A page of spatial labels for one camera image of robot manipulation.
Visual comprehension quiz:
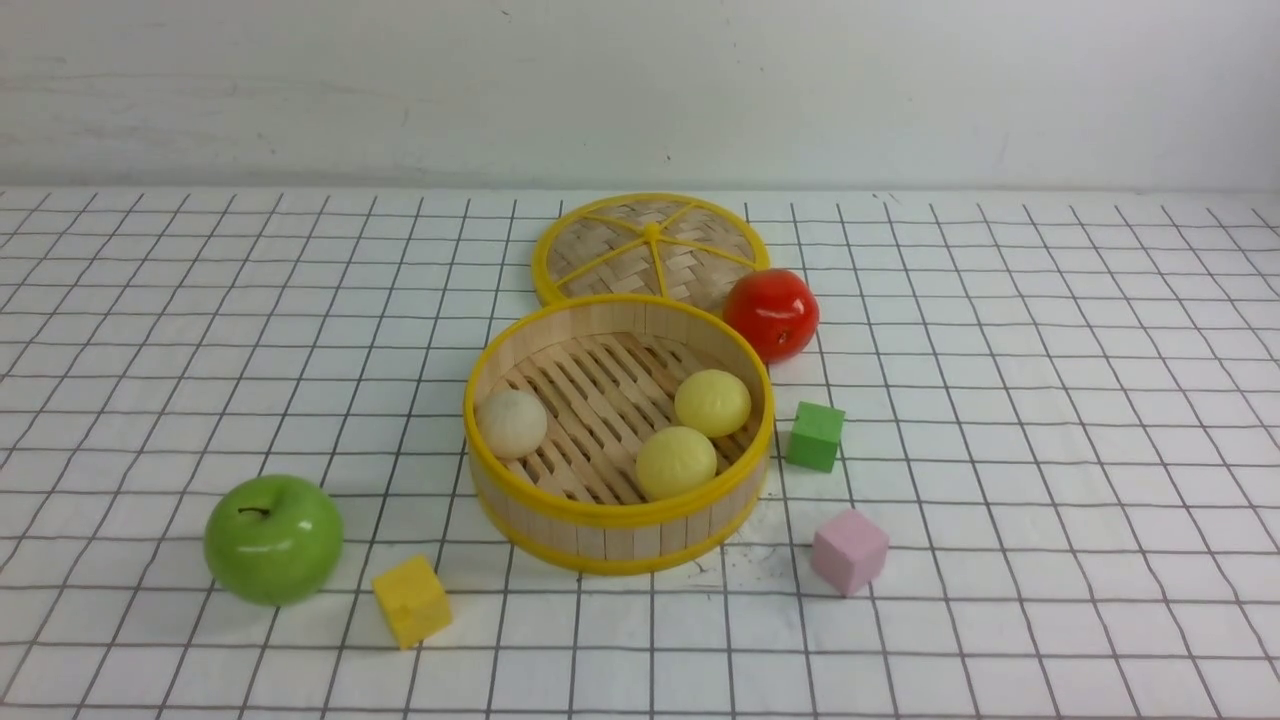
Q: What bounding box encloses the white grid tablecloth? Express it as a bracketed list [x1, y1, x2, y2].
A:
[1, 187, 1279, 719]

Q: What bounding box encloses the woven steamer lid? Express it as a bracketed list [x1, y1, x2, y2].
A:
[531, 192, 771, 314]

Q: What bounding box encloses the white bun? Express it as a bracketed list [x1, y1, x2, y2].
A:
[475, 388, 548, 460]

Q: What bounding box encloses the pink cube block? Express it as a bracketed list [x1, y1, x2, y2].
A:
[810, 509, 890, 597]

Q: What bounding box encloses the green apple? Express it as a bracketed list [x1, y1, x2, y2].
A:
[204, 474, 346, 606]

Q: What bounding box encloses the green cube block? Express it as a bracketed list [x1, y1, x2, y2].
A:
[783, 401, 846, 473]

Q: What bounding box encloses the yellow cube block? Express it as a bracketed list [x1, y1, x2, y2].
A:
[372, 555, 453, 650]

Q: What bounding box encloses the bamboo steamer tray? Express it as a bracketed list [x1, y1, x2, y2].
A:
[463, 295, 774, 575]

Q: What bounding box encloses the red tomato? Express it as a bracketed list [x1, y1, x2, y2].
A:
[722, 268, 820, 365]

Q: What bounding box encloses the pale yellow bun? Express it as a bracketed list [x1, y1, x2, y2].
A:
[635, 425, 718, 502]

